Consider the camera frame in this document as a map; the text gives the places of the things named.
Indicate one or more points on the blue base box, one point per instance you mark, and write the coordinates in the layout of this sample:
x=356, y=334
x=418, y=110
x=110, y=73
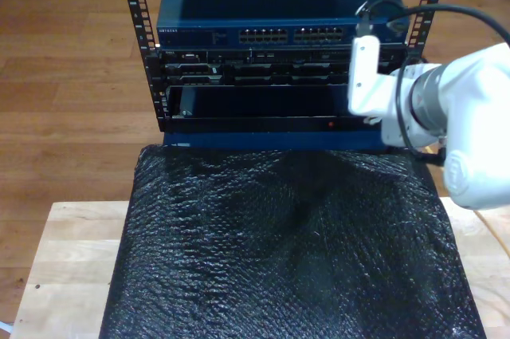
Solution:
x=239, y=140

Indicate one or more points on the black rack server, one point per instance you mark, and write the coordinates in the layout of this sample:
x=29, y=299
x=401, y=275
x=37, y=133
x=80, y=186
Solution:
x=259, y=72

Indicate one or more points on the black rack drawer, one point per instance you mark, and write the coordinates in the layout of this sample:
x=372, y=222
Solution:
x=259, y=123

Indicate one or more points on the black bubble wrap mat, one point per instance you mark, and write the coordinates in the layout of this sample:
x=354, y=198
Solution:
x=239, y=255

